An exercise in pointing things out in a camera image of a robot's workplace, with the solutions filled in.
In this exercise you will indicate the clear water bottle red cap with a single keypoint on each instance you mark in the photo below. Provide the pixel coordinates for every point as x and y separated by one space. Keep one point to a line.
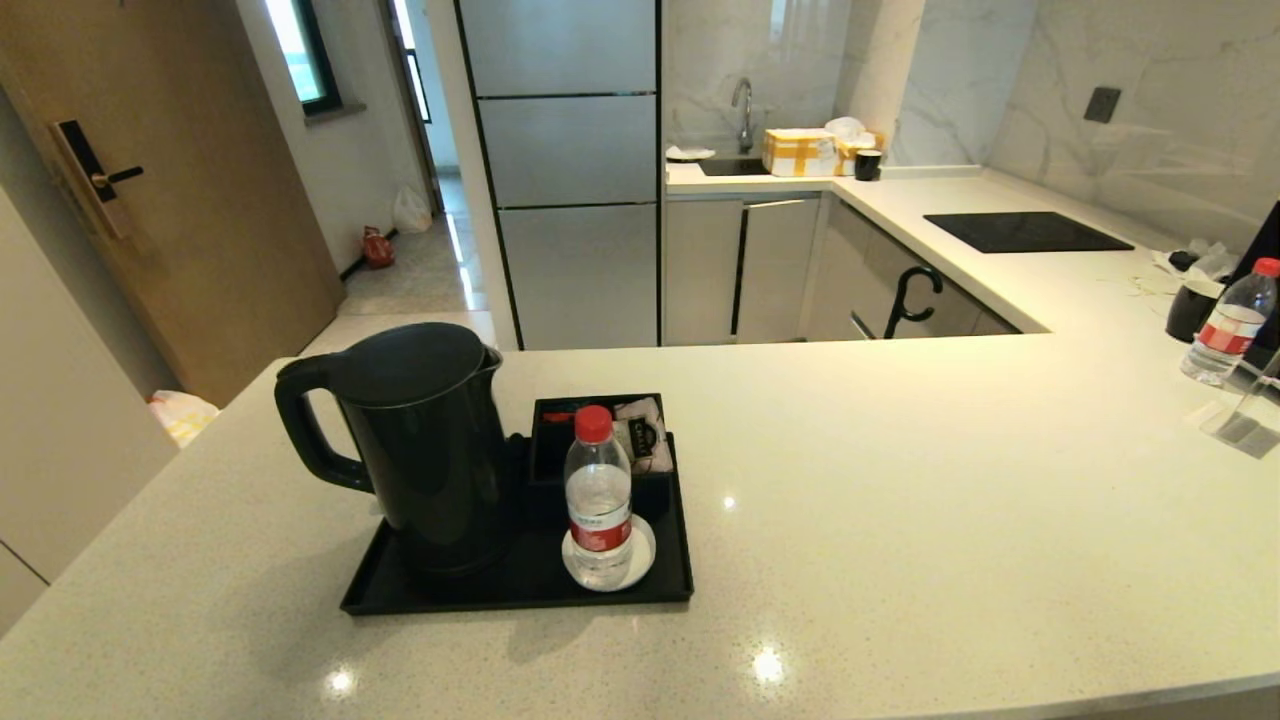
1228 330
598 500

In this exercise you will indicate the black electric kettle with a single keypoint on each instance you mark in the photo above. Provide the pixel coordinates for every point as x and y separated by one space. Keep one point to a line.
430 470

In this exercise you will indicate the white tea bag packet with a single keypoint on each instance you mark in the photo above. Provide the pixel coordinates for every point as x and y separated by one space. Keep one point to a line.
645 435

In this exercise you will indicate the small black cup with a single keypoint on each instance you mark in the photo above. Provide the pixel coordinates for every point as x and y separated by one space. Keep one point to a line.
868 166

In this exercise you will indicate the red sachet packet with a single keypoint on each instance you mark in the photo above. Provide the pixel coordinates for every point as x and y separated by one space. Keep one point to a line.
558 414

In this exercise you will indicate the black compartment organizer box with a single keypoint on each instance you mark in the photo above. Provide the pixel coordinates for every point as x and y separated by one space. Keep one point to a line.
550 455

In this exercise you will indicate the grey kitchen base cabinets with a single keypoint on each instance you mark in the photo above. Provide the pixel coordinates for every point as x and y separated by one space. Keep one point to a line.
780 270

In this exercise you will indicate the white round coaster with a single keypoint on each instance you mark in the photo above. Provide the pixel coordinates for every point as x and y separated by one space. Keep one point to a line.
646 556

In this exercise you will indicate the white shallow dish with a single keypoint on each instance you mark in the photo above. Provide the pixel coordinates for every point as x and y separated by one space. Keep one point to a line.
690 153

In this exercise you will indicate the dark kitchen sink basin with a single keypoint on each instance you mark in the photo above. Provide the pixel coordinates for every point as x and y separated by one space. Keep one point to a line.
735 166

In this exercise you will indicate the silver refrigerator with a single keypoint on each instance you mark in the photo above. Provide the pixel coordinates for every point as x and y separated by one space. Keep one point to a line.
570 150

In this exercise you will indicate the chrome kitchen faucet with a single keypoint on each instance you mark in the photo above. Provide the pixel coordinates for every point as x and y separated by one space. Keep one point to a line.
746 120

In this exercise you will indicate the large yellow taped carton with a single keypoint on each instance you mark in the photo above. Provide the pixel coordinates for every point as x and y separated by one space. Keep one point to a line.
800 152

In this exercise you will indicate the black rectangular serving tray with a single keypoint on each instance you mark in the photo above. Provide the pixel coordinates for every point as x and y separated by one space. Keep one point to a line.
500 588

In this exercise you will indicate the red bag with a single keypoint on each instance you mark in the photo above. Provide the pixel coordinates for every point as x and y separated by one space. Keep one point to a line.
378 248

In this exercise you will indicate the white crumpled bag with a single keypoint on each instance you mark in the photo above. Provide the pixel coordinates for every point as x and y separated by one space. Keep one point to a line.
846 127

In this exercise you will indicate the narrow dark framed hallway window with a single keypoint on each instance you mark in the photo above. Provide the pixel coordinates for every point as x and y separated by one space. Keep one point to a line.
412 70

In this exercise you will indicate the black induction cooktop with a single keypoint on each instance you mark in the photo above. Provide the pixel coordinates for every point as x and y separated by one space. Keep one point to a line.
1025 232

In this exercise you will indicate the yellow white plastic bag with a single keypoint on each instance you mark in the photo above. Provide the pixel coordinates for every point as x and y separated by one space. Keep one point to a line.
185 415

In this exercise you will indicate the brown wooden door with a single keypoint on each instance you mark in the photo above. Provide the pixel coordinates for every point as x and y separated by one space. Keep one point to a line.
200 200

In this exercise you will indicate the black mug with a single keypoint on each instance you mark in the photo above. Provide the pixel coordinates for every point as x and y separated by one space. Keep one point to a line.
1190 312

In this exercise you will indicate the small black gadget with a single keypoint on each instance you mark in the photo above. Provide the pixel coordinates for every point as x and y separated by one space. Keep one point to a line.
1184 259

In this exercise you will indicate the white crumpled tissue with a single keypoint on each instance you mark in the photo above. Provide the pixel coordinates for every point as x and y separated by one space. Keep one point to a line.
1215 262

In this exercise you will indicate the white tall cabinet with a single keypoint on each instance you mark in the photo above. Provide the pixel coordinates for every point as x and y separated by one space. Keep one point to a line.
60 450

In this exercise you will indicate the black gold door lock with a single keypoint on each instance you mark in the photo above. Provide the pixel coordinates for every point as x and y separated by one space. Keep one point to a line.
80 160

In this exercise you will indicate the clear acrylic stand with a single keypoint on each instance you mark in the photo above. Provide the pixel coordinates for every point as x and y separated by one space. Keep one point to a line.
1245 430

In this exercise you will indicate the dark wall socket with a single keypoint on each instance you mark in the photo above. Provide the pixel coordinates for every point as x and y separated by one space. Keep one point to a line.
1103 105

